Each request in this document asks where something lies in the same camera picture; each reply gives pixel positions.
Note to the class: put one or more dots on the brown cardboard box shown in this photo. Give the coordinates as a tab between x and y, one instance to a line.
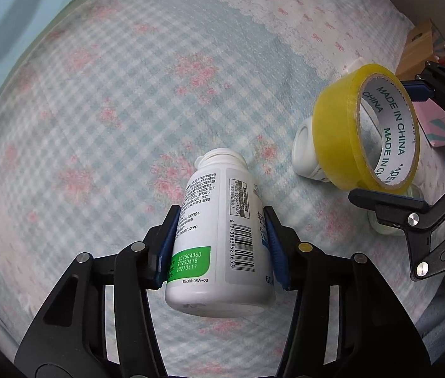
419	53

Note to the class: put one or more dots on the small white plastic bottle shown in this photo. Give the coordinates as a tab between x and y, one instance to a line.
305	157

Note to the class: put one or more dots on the checked floral bed sheet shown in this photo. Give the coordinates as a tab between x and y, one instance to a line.
128	106

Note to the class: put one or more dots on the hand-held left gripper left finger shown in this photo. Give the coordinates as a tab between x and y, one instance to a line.
168	244

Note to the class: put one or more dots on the clear glass jar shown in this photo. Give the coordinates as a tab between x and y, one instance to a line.
383	224

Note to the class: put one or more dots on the yellow tape roll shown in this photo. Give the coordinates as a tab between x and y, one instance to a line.
338	134

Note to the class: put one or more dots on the pink striped paper box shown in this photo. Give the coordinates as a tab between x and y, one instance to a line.
441	124

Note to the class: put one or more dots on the light blue curtain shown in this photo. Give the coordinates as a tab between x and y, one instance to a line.
6	19

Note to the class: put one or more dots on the white bow-print cloth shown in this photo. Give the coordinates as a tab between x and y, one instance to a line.
297	4

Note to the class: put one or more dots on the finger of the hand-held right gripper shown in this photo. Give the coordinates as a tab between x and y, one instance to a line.
417	91
387	199

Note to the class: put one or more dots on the white pill bottle green label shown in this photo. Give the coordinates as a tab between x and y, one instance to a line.
216	240

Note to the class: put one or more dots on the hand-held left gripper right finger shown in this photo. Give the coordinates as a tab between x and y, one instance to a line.
274	244

